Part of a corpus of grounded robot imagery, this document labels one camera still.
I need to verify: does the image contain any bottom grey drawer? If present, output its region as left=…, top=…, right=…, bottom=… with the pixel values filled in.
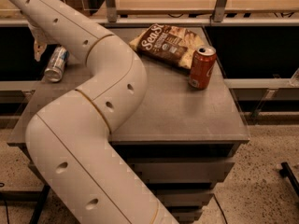
left=170, top=208, right=203, bottom=224

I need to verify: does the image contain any middle grey drawer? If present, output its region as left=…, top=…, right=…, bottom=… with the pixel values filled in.
left=154, top=189, right=213, bottom=207

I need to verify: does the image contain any top grey drawer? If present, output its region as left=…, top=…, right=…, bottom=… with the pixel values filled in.
left=127, top=158, right=235, bottom=184

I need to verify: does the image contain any silver blue redbull can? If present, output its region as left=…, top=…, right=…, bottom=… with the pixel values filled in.
left=44, top=46, right=69, bottom=82

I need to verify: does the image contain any black stand leg left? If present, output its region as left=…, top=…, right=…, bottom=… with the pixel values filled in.
left=29, top=185, right=50, bottom=224

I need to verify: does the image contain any black stand leg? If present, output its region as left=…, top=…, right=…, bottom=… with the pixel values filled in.
left=29, top=185, right=50, bottom=224
left=279, top=162, right=299, bottom=197

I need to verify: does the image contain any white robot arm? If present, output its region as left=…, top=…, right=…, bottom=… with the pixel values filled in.
left=9, top=0, right=178, bottom=224

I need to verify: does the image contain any metal railing frame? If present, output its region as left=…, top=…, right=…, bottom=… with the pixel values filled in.
left=8, top=0, right=299, bottom=26

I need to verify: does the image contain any red soda can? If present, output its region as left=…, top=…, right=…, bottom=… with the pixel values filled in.
left=189, top=45, right=217, bottom=90

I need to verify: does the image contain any grey drawer cabinet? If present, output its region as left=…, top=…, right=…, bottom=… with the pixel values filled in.
left=7, top=27, right=250, bottom=224

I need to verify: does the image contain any black stand leg right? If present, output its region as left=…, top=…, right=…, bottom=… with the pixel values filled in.
left=279, top=162, right=299, bottom=197

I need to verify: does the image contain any brown seaweed snack bag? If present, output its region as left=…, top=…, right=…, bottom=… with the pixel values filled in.
left=129, top=23, right=204, bottom=70

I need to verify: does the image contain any grey drawer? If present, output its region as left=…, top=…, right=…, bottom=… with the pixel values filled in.
left=127, top=158, right=235, bottom=184
left=170, top=208, right=203, bottom=224
left=154, top=189, right=213, bottom=207

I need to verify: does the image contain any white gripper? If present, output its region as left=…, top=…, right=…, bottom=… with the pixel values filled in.
left=27, top=19, right=56, bottom=62

